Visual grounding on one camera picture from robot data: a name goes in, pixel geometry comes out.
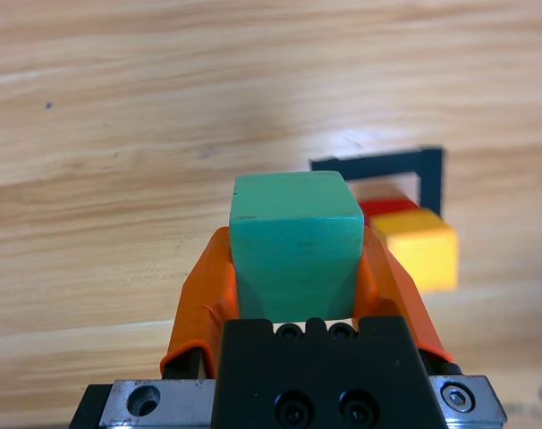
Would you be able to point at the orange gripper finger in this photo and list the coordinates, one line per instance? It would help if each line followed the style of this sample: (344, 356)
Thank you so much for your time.
(396, 290)
(199, 295)

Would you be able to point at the black tape square outline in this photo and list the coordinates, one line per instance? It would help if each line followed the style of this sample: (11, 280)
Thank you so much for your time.
(432, 179)

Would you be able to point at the red wooden cube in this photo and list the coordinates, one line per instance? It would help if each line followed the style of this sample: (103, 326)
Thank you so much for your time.
(387, 207)

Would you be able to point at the green wooden cube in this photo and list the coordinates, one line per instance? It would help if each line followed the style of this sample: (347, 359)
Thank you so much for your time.
(293, 254)

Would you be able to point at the yellow wooden cube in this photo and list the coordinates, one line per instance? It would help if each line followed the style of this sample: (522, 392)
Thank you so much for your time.
(423, 254)

